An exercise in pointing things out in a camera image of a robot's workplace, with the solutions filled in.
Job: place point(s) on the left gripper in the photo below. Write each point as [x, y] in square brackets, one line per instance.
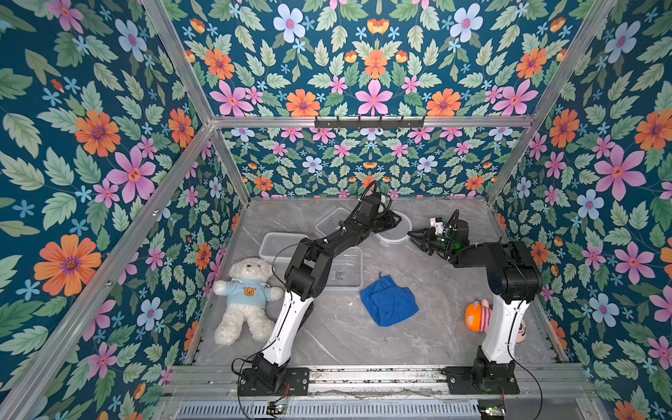
[388, 222]

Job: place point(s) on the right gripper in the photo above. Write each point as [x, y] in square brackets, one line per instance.
[430, 241]

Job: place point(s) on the round clear lunch box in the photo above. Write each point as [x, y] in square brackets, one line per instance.
[398, 235]

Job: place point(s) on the square clear lunch box lid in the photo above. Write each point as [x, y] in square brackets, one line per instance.
[329, 220]

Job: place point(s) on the square clear lunch box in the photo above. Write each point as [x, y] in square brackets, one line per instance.
[346, 273]

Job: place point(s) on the blue cleaning cloth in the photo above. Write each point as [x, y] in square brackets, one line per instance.
[387, 303]

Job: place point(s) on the rectangular clear lunch box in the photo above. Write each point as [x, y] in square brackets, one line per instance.
[279, 246]

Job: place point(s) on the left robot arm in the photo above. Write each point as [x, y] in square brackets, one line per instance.
[306, 278]

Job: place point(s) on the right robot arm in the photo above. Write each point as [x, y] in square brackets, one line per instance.
[513, 278]

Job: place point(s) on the orange pink plush doll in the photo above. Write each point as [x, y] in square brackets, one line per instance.
[478, 318]

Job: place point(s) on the white teddy bear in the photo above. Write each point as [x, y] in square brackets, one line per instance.
[247, 294]

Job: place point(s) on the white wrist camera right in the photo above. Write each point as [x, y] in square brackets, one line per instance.
[438, 225]

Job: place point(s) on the black wall hook rail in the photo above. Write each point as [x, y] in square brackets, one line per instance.
[360, 122]

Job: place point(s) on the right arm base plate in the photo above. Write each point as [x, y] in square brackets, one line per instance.
[475, 381]

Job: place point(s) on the aluminium front rail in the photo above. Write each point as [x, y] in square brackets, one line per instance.
[560, 380]

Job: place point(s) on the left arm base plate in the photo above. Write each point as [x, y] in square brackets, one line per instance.
[288, 382]

